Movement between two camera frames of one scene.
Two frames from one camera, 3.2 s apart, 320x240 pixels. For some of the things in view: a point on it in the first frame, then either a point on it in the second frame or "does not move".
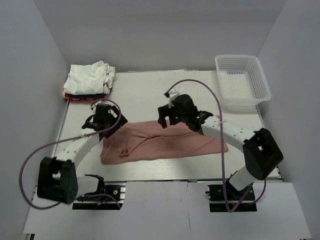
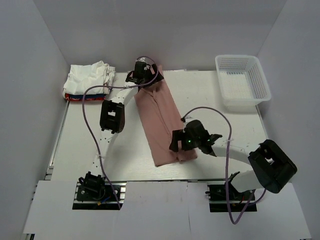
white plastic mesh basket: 242,80 does not move
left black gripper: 123,121 -> 149,71
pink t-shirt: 148,140 -> 160,117
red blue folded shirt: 84,97 does not move
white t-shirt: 95,79 does not move
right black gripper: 165,111 -> 179,136
